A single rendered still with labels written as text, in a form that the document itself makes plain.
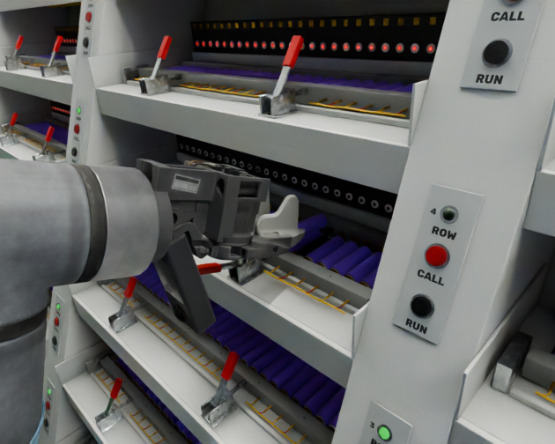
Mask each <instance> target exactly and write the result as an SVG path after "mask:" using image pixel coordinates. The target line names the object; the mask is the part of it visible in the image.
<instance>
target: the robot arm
mask: <svg viewBox="0 0 555 444"><path fill-rule="evenodd" d="M269 186H270V179H269V178H258V177H257V176H253V175H250V174H248V173H247V172H245V170H244V169H241V168H238V167H236V166H230V165H226V164H215V163H210V162H202V161H200V160H191V161H188V160H184V166H179V165H169V164H161V163H159V162H156V161H154V160H151V159H137V166H136V168H134V167H124V166H102V165H90V164H70V163H58V162H46V161H33V160H22V159H0V444H38V441H39V436H40V430H41V426H42V423H43V419H44V414H45V401H44V396H43V379H44V364H45V348H46V332H47V316H48V315H47V313H48V289H49V288H50V287H53V286H60V285H72V284H78V283H85V282H92V281H100V280H107V279H114V278H126V277H134V276H136V275H140V274H141V273H142V272H144V271H145V270H146V269H147V268H148V266H149V265H150V263H153V265H154V267H155V269H156V271H157V273H158V275H159V279H160V281H161V284H162V285H163V287H164V290H165V292H166V296H167V297H168V299H169V302H170V304H171V306H172V308H173V312H174V316H175V317H176V318H177V320H179V321H180V322H182V323H184V324H187V325H188V326H189V327H190V328H191V329H193V330H194V331H195V332H196V333H197V334H201V333H203V332H204V331H205V330H206V329H208V328H209V327H210V326H211V325H212V324H213V323H214V322H215V321H216V317H215V315H214V313H213V310H212V307H211V303H210V301H209V298H208V295H207V292H206V291H205V288H204V283H203V280H202V279H201V276H200V273H199V270H198V268H197V266H196V261H195V258H194V255H195V256H196V257H198V258H200V259H203V258H205V257H206V256H207V255H208V256H209V257H212V258H214V259H219V260H242V259H249V258H269V257H274V256H278V255H282V254H283V253H285V252H287V251H289V249H290V248H292V247H294V246H295V245H296V244H298V243H299V242H300V241H301V240H302V239H303V237H304V235H305V232H306V229H305V228H298V217H299V200H298V198H297V197H296V196H295V195H289V196H287V197H286V198H285V199H284V201H283V202H282V203H281V205H280V206H279V208H278V210H277V211H276V212H275V213H273V214H270V192H269Z"/></svg>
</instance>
